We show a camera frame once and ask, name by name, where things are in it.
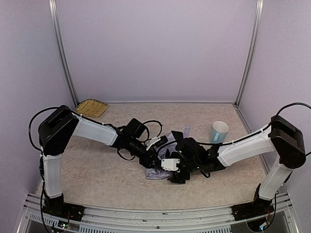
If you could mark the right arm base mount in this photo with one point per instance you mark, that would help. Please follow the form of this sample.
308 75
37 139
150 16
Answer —
251 210

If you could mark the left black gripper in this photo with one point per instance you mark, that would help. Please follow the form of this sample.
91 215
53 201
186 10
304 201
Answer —
150 160

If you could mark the front aluminium rail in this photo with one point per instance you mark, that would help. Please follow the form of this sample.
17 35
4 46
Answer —
96 219

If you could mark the aluminium frame post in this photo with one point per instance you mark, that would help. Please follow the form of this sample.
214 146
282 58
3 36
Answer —
251 52
61 51

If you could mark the yellow woven mat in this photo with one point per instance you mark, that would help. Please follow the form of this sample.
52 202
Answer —
91 108

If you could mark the right aluminium frame post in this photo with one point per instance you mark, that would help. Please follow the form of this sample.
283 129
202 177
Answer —
251 52

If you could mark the lavender folding umbrella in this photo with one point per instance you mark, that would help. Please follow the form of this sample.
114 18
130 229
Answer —
164 153

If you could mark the light blue mug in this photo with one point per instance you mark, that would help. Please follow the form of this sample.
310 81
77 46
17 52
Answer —
219 131

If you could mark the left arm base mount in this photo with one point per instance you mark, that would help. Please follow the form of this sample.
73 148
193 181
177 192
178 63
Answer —
65 210

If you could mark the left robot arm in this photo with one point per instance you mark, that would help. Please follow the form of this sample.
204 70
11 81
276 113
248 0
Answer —
63 124

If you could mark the left aluminium frame post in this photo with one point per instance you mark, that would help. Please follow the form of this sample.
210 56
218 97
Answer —
61 51

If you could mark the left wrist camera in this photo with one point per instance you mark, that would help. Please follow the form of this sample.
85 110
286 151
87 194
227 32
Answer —
156 142

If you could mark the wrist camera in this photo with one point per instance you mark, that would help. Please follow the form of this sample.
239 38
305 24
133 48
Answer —
156 142
170 164

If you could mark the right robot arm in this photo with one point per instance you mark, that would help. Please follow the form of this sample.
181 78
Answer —
278 136

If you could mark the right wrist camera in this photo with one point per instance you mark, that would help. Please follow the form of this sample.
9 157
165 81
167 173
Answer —
170 164

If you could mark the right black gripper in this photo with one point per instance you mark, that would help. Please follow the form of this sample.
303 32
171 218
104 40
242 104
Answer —
181 174

